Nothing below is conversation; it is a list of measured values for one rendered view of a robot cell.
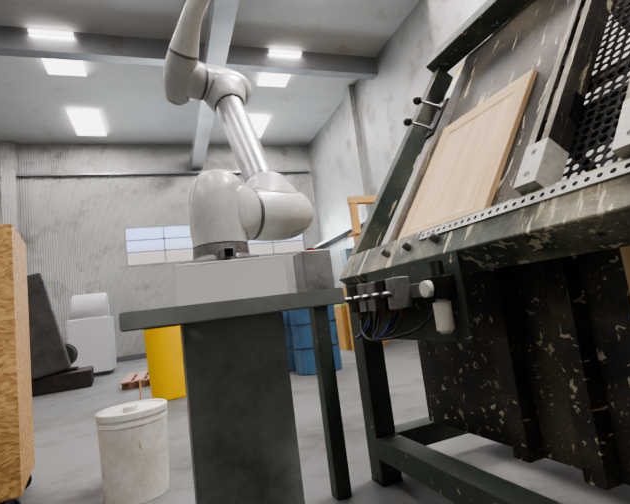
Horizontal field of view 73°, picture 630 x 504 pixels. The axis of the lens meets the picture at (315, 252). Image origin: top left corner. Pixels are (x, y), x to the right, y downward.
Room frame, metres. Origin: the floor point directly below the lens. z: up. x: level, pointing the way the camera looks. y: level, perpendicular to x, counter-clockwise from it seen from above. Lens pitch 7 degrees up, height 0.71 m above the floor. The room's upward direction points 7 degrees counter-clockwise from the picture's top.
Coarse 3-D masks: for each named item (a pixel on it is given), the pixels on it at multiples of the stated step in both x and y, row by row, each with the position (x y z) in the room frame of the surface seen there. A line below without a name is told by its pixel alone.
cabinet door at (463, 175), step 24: (528, 72) 1.27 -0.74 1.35; (504, 96) 1.34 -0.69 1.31; (528, 96) 1.24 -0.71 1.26; (456, 120) 1.59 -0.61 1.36; (480, 120) 1.41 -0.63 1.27; (504, 120) 1.26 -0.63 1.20; (456, 144) 1.49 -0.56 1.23; (480, 144) 1.33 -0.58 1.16; (504, 144) 1.20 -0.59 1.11; (432, 168) 1.57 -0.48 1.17; (456, 168) 1.40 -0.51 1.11; (480, 168) 1.26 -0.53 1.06; (432, 192) 1.48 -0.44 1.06; (456, 192) 1.33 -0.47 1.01; (480, 192) 1.19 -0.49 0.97; (408, 216) 1.56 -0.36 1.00; (432, 216) 1.39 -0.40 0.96; (456, 216) 1.25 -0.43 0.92
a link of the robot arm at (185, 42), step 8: (192, 0) 1.24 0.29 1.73; (200, 0) 1.25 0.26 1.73; (208, 0) 1.27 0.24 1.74; (184, 8) 1.26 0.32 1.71; (192, 8) 1.25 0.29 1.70; (200, 8) 1.26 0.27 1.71; (184, 16) 1.26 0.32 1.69; (192, 16) 1.26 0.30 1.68; (200, 16) 1.27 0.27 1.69; (184, 24) 1.27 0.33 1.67; (192, 24) 1.27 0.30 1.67; (200, 24) 1.30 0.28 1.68; (176, 32) 1.29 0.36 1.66; (184, 32) 1.28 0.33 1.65; (192, 32) 1.29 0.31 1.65; (176, 40) 1.30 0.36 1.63; (184, 40) 1.29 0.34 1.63; (192, 40) 1.30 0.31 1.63; (176, 48) 1.31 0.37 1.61; (184, 48) 1.31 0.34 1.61; (192, 48) 1.32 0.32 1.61; (184, 56) 1.32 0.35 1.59; (192, 56) 1.33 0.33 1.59
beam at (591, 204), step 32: (576, 192) 0.82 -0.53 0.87; (608, 192) 0.75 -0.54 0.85; (480, 224) 1.06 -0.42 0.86; (512, 224) 0.95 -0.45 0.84; (544, 224) 0.86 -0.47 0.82; (576, 224) 0.80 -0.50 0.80; (608, 224) 0.77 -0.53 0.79; (352, 256) 1.79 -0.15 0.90; (384, 256) 1.49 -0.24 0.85; (416, 256) 1.28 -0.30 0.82; (480, 256) 1.08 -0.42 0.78; (512, 256) 1.02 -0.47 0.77; (544, 256) 0.96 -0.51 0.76
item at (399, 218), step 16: (464, 64) 1.75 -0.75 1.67; (464, 80) 1.75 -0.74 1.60; (448, 96) 1.73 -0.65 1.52; (448, 112) 1.70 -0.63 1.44; (432, 144) 1.66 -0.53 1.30; (416, 176) 1.62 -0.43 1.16; (416, 192) 1.62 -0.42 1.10; (400, 208) 1.60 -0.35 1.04; (400, 224) 1.58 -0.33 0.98; (384, 240) 1.59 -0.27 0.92
